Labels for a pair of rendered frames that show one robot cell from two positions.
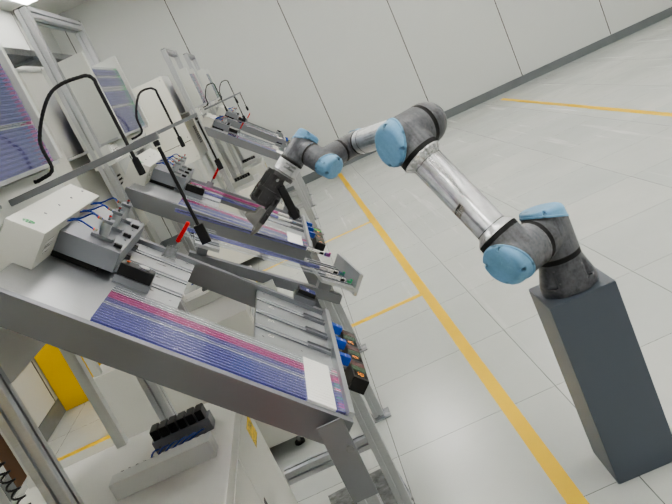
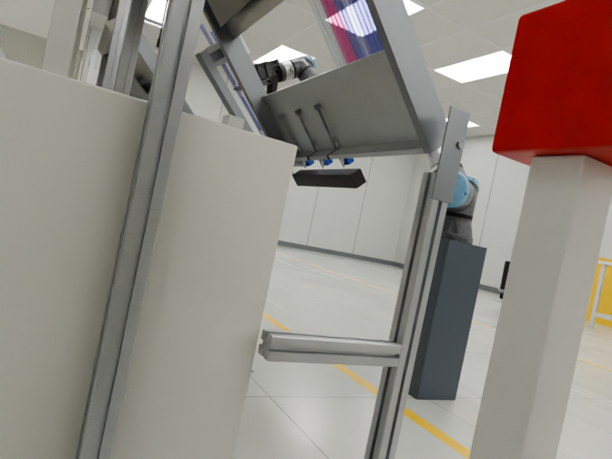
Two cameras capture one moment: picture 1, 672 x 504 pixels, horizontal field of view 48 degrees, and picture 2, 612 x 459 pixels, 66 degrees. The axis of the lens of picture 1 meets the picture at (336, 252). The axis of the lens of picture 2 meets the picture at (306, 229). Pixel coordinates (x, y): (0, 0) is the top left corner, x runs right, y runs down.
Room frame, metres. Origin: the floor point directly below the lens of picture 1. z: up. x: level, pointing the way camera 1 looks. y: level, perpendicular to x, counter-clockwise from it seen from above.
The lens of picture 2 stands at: (0.63, 0.76, 0.50)
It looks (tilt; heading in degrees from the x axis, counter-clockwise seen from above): 0 degrees down; 331
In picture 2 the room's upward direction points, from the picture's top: 12 degrees clockwise
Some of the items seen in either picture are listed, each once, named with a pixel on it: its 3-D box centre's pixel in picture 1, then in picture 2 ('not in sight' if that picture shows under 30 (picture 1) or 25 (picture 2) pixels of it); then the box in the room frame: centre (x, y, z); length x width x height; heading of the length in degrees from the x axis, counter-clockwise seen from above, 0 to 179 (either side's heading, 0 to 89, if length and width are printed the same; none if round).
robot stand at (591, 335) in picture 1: (603, 372); (434, 315); (1.85, -0.52, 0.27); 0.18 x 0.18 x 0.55; 87
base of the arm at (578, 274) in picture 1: (563, 268); (453, 227); (1.85, -0.52, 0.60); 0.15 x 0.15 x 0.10
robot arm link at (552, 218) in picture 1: (546, 229); (459, 195); (1.85, -0.52, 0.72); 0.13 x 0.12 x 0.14; 123
